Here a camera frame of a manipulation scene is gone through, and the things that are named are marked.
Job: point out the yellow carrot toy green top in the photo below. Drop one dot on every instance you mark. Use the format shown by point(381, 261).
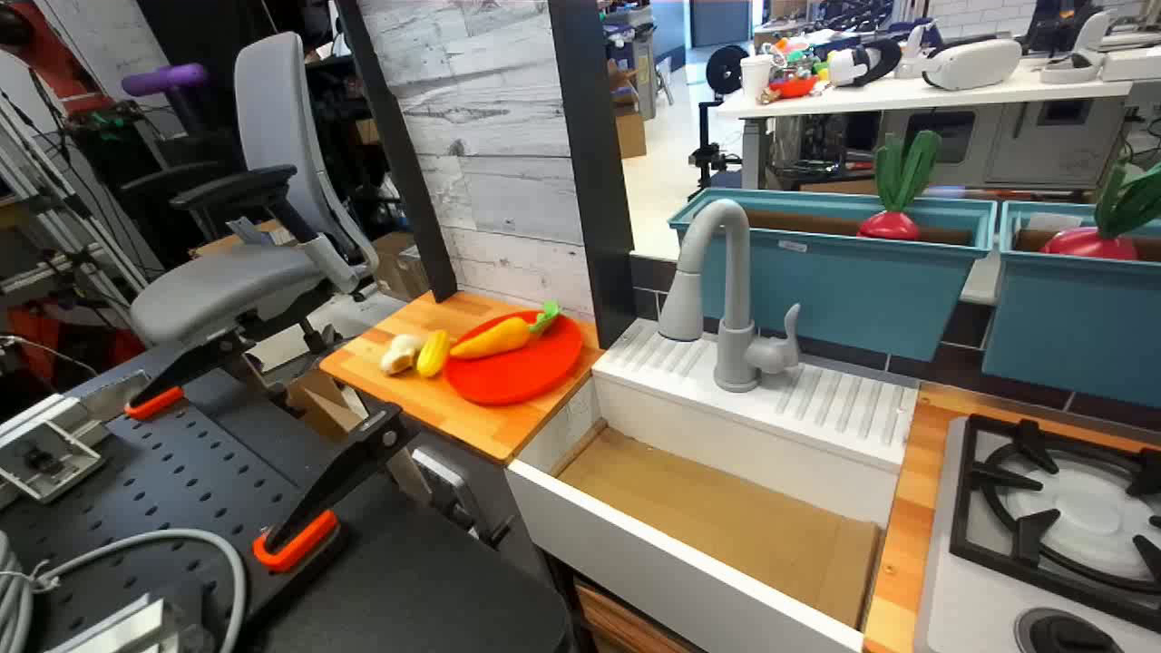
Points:
point(495, 335)

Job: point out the orange round plate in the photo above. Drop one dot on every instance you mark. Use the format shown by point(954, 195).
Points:
point(524, 371)

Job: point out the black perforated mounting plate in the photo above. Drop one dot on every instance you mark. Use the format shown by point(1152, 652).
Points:
point(159, 472)

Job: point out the dark vertical pillar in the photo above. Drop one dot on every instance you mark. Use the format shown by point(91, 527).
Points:
point(593, 182)

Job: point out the wooden counter board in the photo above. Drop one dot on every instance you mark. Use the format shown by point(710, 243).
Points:
point(467, 427)

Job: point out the yellow lemon toy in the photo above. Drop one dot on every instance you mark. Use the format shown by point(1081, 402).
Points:
point(433, 353)

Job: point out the grey toy faucet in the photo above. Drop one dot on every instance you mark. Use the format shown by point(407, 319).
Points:
point(733, 312)

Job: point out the beige garlic toy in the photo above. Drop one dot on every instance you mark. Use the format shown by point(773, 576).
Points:
point(398, 353)

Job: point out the white toy sink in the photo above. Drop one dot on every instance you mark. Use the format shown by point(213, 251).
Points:
point(675, 571)

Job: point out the teal planter box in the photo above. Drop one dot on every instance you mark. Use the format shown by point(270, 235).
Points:
point(1071, 330)
point(847, 292)

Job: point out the red toy pile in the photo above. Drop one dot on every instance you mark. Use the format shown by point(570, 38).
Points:
point(792, 85)

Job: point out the red radish toy green leaves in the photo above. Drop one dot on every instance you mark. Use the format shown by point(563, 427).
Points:
point(1081, 243)
point(889, 223)

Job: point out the grey office chair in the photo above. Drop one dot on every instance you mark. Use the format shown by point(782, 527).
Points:
point(220, 292)

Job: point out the white table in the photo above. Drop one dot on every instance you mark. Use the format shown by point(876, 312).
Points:
point(907, 96)

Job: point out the black stove grate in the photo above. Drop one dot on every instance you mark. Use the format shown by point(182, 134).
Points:
point(967, 511)

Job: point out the white headset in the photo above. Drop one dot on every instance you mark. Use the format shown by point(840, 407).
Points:
point(975, 64)

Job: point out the grey toy stove top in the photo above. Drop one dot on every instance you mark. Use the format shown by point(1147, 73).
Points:
point(967, 605)

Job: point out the purple cushion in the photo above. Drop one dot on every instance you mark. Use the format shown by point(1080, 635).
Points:
point(165, 82)

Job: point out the black stove knob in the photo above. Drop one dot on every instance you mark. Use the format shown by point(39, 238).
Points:
point(1066, 631)

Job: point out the metal bracket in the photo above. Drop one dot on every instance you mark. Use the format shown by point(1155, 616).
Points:
point(49, 457)

